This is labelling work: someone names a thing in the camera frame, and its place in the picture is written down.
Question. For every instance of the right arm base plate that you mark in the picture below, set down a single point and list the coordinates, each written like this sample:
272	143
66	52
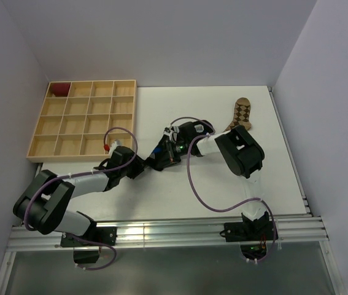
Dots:
248	231

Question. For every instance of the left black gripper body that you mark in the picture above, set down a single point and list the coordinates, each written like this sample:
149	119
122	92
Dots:
132	169

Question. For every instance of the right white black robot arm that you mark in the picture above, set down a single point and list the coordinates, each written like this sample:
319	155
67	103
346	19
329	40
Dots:
241	153

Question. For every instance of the aluminium rail frame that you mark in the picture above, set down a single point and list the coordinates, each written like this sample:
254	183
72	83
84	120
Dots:
167	242

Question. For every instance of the brown argyle sock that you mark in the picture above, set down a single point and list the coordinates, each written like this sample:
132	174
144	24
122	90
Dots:
241	116

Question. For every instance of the black sock with blue marks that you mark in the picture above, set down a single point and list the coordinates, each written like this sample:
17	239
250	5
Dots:
158	159

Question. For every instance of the red rolled sock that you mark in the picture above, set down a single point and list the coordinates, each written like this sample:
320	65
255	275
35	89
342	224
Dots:
60	89

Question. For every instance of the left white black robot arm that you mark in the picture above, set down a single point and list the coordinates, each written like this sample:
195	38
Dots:
44	204

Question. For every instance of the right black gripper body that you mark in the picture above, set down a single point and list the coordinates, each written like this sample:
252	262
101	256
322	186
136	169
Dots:
177	150

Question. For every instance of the wooden compartment tray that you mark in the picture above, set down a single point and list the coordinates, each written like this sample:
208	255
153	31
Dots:
76	127

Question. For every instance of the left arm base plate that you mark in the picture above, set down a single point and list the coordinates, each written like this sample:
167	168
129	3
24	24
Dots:
88	247

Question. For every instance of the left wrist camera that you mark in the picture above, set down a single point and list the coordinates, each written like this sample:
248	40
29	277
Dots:
112	146

